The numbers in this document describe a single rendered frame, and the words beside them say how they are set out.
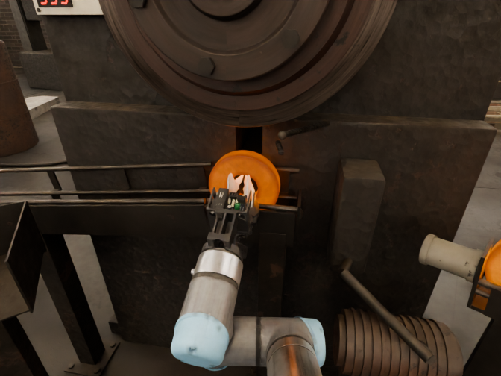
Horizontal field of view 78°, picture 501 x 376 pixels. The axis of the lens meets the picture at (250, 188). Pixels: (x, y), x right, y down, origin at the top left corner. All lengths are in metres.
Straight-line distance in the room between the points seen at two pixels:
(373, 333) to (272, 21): 0.57
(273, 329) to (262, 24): 0.45
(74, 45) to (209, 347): 0.70
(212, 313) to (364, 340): 0.33
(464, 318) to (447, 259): 0.94
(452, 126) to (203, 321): 0.57
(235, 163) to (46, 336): 1.10
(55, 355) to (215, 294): 1.03
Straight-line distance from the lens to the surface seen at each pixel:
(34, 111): 4.55
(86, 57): 0.86
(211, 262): 0.49
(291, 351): 0.49
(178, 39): 0.49
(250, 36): 0.47
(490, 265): 0.66
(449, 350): 0.73
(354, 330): 0.69
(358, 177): 0.61
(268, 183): 0.64
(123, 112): 0.78
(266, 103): 0.54
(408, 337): 0.67
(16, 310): 0.71
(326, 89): 0.55
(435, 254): 0.67
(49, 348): 1.47
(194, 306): 0.46
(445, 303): 1.62
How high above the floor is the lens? 1.06
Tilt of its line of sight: 29 degrees down
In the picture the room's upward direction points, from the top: straight up
